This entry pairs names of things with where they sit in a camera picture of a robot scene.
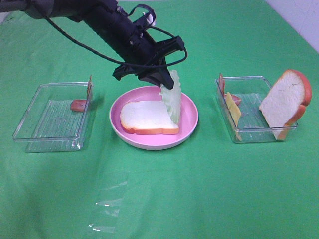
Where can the clear plastic film sheet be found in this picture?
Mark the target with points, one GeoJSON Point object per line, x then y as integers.
{"type": "Point", "coordinates": [106, 206]}

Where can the yellow toy cheese slice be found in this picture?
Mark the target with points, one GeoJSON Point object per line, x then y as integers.
{"type": "Point", "coordinates": [234, 115]}

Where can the toy lettuce leaf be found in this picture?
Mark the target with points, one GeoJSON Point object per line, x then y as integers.
{"type": "Point", "coordinates": [172, 98]}

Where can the pink round plate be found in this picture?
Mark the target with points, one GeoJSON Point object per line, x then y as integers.
{"type": "Point", "coordinates": [188, 120]}

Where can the clear plastic tray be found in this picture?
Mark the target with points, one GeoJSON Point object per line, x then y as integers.
{"type": "Point", "coordinates": [251, 127]}
{"type": "Point", "coordinates": [49, 125]}

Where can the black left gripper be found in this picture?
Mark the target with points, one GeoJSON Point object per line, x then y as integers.
{"type": "Point", "coordinates": [145, 55]}

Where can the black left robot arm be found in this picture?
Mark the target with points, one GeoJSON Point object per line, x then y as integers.
{"type": "Point", "coordinates": [99, 15]}

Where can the toy bread slice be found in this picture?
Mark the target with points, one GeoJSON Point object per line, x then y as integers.
{"type": "Point", "coordinates": [147, 118]}
{"type": "Point", "coordinates": [286, 102]}

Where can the toy bacon strip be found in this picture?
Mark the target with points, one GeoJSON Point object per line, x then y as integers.
{"type": "Point", "coordinates": [221, 83]}
{"type": "Point", "coordinates": [78, 105]}

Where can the left clear plastic tray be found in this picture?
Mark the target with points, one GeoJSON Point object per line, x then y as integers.
{"type": "Point", "coordinates": [49, 125]}

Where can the green table cloth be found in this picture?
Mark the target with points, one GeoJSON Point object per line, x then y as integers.
{"type": "Point", "coordinates": [206, 188]}

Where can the right clear plastic tray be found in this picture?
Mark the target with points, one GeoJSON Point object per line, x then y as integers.
{"type": "Point", "coordinates": [251, 127]}

